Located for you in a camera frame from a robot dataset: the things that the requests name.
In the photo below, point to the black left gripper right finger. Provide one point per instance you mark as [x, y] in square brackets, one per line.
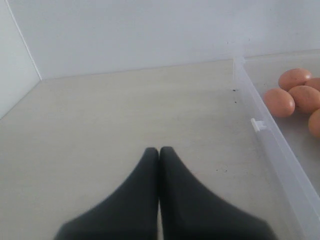
[190, 211]

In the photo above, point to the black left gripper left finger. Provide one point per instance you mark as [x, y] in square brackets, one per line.
[129, 213]

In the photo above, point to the brown egg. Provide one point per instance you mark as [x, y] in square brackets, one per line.
[313, 83]
[279, 103]
[294, 77]
[306, 98]
[314, 124]

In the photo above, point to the clear plastic box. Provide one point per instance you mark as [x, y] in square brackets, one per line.
[299, 191]

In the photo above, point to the brown egg back top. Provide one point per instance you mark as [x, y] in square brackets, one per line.
[294, 77]

